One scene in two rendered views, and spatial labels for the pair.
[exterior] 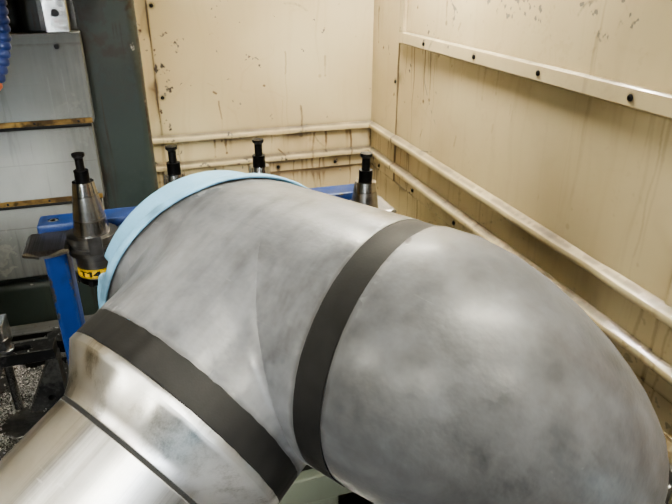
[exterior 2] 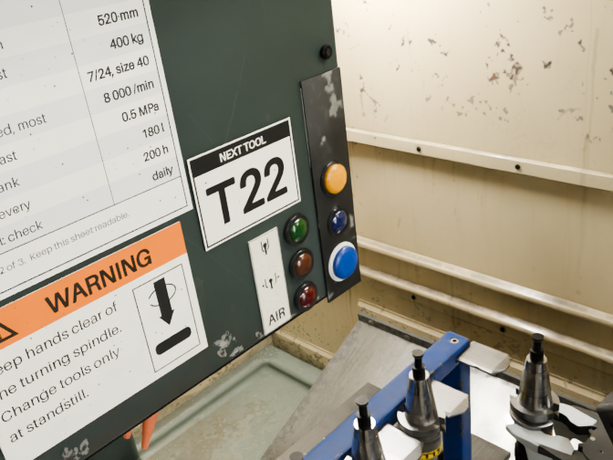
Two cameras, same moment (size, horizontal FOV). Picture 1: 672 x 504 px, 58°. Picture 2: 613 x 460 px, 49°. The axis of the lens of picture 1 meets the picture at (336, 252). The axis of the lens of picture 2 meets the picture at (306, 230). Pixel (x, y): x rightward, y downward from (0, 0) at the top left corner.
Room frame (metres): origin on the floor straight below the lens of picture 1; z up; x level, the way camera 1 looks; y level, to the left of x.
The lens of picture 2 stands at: (0.20, 0.50, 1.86)
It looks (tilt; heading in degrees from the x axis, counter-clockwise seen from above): 26 degrees down; 335
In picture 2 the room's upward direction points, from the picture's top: 8 degrees counter-clockwise
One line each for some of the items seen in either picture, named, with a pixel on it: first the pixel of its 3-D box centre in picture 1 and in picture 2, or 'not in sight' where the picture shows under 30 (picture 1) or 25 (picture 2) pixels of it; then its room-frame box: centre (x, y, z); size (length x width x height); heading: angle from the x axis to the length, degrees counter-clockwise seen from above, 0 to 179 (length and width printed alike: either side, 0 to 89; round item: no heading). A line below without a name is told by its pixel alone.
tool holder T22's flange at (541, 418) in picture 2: not in sight; (534, 407); (0.71, -0.03, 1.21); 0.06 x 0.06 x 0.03
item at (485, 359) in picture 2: (373, 207); (485, 359); (0.83, -0.05, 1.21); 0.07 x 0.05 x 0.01; 18
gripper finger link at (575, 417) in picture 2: not in sight; (561, 425); (0.70, -0.07, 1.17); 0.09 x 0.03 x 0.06; 4
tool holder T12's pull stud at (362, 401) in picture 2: (172, 159); (363, 412); (0.74, 0.21, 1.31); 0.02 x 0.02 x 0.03
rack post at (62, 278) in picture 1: (74, 332); not in sight; (0.75, 0.38, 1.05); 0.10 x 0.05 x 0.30; 18
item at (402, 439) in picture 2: not in sight; (396, 446); (0.76, 0.15, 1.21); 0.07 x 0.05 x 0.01; 18
